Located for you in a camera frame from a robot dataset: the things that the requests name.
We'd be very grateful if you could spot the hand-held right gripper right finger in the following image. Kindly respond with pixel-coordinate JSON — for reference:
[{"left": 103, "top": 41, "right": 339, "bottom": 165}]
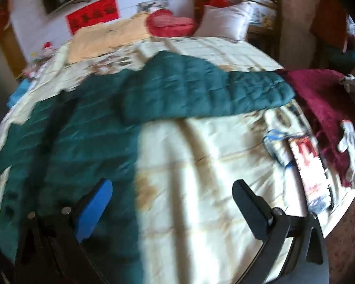
[{"left": 232, "top": 179, "right": 329, "bottom": 284}]

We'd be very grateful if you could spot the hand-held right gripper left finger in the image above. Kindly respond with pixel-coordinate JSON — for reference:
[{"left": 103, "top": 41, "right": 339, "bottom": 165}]
[{"left": 15, "top": 178, "right": 114, "bottom": 284}]

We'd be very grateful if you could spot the green quilted jacket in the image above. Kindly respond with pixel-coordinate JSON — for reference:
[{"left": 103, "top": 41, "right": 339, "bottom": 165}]
[{"left": 0, "top": 50, "right": 295, "bottom": 284}]

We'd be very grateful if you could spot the blue and white packet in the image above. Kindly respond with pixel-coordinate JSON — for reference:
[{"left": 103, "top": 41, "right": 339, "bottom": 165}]
[{"left": 263, "top": 129, "right": 296, "bottom": 169}]

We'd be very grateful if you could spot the glossy magazine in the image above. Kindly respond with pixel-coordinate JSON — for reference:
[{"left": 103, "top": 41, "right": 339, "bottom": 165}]
[{"left": 288, "top": 136, "right": 335, "bottom": 213}]

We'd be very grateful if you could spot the cream floral bed sheet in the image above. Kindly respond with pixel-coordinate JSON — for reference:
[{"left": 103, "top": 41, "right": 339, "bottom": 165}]
[{"left": 0, "top": 37, "right": 355, "bottom": 284}]

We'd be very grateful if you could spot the white work glove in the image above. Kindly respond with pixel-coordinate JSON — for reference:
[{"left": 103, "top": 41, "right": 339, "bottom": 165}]
[{"left": 337, "top": 120, "right": 355, "bottom": 188}]

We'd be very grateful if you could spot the maroon blanket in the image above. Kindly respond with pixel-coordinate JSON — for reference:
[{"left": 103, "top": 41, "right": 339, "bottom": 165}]
[{"left": 276, "top": 69, "right": 355, "bottom": 188}]

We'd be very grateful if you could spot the blue box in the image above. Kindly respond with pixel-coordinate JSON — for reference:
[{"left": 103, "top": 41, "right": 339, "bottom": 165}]
[{"left": 7, "top": 80, "right": 28, "bottom": 107}]

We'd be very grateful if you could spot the red hat doll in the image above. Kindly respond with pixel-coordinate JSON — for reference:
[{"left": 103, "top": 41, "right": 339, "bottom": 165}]
[{"left": 41, "top": 41, "right": 55, "bottom": 58}]

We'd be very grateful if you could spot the yellow frilled pillow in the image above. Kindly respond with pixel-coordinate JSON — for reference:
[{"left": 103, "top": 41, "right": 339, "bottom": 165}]
[{"left": 66, "top": 13, "right": 154, "bottom": 66}]

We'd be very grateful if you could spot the wooden table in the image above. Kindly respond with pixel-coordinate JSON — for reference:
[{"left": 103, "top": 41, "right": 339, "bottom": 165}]
[{"left": 243, "top": 0, "right": 283, "bottom": 62}]

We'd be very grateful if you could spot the white satin pillow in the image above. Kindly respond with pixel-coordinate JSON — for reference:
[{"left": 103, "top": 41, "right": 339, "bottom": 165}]
[{"left": 192, "top": 2, "right": 255, "bottom": 40}]

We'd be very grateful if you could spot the wooden door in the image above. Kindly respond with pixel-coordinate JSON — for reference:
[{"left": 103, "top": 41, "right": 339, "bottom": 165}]
[{"left": 0, "top": 3, "right": 27, "bottom": 74}]

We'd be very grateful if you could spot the printed tablecloth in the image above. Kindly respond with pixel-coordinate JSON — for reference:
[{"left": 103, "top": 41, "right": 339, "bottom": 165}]
[{"left": 248, "top": 0, "right": 277, "bottom": 26}]

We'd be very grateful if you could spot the red frilled pillow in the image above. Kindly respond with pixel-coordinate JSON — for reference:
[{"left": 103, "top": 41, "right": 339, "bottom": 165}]
[{"left": 146, "top": 8, "right": 196, "bottom": 37}]

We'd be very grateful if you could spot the red cloth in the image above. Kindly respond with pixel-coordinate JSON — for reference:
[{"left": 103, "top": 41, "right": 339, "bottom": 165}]
[{"left": 195, "top": 0, "right": 234, "bottom": 24}]

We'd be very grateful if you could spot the framed photo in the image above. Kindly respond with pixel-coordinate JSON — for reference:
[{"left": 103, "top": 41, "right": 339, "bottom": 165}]
[{"left": 138, "top": 0, "right": 170, "bottom": 14}]

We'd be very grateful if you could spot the red wall banner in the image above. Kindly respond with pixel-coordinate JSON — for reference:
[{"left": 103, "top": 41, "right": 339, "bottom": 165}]
[{"left": 66, "top": 0, "right": 119, "bottom": 35}]

